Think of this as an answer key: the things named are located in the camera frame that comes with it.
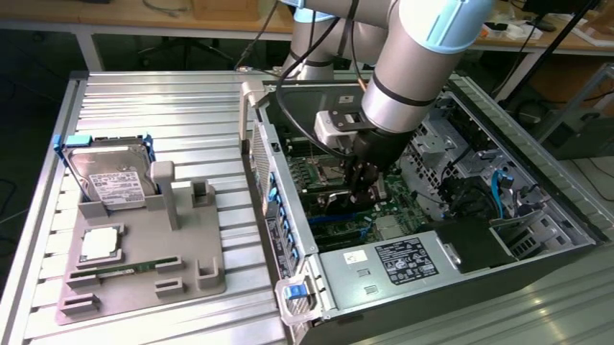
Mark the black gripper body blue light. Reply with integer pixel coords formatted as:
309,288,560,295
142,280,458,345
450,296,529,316
352,128,418,170

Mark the black graphics card metal bracket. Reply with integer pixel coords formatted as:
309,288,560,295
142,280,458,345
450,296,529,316
309,178,392,219

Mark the CPU socket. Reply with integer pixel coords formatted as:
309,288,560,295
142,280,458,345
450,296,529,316
312,155,348,185

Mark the green motherboard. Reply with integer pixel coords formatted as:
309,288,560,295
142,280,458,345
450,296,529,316
285,132,433,252

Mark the perforated metal disk bay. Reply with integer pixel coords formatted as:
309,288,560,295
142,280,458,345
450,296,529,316
405,114,474,216

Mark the blue expansion slot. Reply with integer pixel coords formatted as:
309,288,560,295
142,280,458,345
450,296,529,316
306,211,360,226

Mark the silver chipset heatsink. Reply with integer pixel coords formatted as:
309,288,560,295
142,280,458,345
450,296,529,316
374,216,408,240

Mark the black expansion slot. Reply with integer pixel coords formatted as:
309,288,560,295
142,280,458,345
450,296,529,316
314,229,370,244

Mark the black plastic shroud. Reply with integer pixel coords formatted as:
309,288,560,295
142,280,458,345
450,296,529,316
414,218,520,276

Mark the grey power supply unit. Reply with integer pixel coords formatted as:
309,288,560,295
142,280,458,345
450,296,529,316
316,229,465,312

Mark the open black PC case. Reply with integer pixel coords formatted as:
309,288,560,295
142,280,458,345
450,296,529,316
238,77,603,345

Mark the white and black desk item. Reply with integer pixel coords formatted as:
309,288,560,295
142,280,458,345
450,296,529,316
480,20,544,40

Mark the dark grey equipment box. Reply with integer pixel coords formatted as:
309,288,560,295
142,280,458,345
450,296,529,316
547,111,614,159

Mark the grey plastic parts rack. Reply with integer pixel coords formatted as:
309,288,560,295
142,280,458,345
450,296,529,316
55,160,230,327

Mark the black office chair base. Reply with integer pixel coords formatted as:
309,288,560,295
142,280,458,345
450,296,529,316
138,35,232,69

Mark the brown cardboard box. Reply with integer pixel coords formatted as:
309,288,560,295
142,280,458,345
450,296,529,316
191,0,261,21

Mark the black stand pole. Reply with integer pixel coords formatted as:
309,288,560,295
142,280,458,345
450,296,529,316
540,0,604,73

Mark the hard disk with blue carrier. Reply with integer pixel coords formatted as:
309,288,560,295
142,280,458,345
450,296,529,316
50,132,159,211

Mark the black monitor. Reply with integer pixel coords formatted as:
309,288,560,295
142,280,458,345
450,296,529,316
522,0,601,15

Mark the green RAM stick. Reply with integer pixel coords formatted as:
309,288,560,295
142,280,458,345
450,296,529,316
71,259,177,281

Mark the silver CPU chip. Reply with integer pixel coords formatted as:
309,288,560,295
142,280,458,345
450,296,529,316
79,228,122,259

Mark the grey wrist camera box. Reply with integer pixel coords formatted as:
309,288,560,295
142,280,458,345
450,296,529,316
314,110,369,152

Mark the black wire bundle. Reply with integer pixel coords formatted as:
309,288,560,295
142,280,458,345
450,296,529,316
438,175,496,220

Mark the blue data wire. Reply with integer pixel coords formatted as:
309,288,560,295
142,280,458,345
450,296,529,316
489,168,514,220

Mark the grey case handle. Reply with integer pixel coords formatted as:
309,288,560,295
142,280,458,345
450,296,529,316
238,80,272,144

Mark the clear case handle blue latch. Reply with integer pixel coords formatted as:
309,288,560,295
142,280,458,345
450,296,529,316
274,275,322,326

